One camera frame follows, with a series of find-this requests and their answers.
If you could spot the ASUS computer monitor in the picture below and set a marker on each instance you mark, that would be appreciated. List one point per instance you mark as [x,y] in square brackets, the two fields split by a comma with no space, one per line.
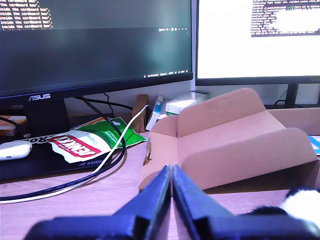
[95,50]

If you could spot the blue booklet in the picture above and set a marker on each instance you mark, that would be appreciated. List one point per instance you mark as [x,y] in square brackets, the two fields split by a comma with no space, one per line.
[314,145]

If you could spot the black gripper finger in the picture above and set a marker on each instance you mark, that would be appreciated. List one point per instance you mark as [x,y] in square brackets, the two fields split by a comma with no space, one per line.
[155,200]
[187,200]

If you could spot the black and white panda plush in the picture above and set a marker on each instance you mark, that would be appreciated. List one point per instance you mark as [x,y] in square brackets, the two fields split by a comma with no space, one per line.
[301,203]

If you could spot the orange and white box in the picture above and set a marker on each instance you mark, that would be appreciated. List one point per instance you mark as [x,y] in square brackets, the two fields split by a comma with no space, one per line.
[10,125]

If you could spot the Huawei computer monitor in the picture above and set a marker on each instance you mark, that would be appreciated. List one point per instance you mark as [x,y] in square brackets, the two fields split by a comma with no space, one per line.
[225,50]

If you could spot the black gaming desk mat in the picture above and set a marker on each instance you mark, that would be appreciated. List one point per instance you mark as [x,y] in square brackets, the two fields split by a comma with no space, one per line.
[32,162]

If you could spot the small brown cardboard piece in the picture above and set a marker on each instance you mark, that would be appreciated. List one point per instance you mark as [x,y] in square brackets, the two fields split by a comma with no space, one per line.
[140,110]

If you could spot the open brown cardboard box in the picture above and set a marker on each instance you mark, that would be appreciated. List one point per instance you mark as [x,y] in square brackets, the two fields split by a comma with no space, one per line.
[225,140]

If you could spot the white and green carton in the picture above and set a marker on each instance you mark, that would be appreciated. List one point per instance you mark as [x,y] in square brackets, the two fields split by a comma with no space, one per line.
[180,105]

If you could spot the white oval device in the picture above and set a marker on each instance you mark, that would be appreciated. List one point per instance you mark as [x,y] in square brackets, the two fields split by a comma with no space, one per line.
[12,151]

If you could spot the green and white snack bag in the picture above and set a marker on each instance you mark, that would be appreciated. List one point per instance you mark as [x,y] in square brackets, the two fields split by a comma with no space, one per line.
[105,135]

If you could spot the blue and white carton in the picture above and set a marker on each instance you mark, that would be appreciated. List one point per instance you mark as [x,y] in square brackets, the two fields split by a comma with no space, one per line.
[156,112]

